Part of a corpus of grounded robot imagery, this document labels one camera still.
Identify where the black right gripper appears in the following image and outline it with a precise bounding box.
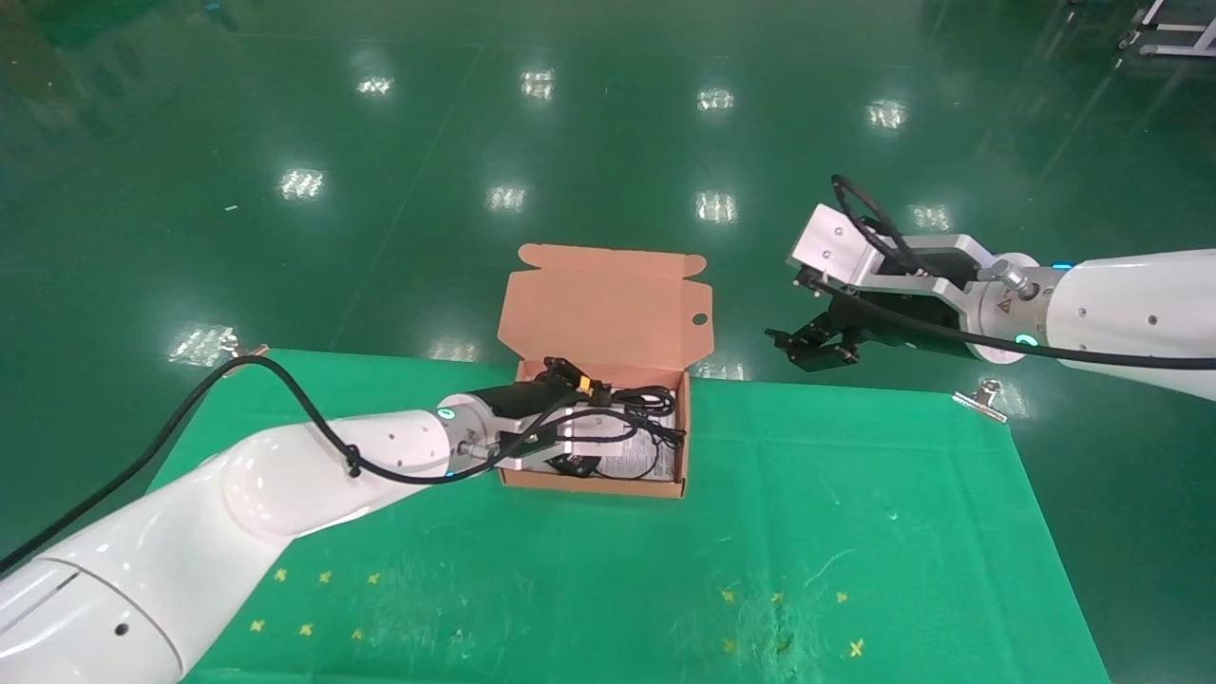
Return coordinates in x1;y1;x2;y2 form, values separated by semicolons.
766;249;997;373

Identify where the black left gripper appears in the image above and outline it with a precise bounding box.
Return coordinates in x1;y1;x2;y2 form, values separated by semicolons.
470;357;614;433

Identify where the black data cable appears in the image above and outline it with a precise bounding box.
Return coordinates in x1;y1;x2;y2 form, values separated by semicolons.
570;384;687;449

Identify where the brown cardboard box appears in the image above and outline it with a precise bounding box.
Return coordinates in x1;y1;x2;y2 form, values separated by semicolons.
497;244;713;500

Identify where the white printed leaflet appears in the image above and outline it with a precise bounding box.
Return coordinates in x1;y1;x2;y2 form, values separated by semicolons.
603;388;677;481

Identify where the metal cloth clip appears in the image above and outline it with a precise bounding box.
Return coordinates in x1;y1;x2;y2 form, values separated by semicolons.
220;334;270;371
953;378;1008;422

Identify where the green table cloth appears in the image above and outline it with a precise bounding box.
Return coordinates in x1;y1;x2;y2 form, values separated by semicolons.
147;348;1112;684

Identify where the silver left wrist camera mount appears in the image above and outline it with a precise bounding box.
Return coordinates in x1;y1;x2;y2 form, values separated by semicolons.
456;404;639;473

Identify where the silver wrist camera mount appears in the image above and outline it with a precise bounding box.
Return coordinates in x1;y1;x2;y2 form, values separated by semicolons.
787;204;1046;314
456;404;639;473

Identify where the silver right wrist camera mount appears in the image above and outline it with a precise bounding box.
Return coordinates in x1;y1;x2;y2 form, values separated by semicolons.
787;204;1046;314

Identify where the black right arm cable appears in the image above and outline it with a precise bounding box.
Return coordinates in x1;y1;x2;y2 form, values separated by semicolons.
796;174;1216;371

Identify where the white table frame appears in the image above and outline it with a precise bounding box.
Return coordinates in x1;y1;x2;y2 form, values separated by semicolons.
1119;0;1216;58

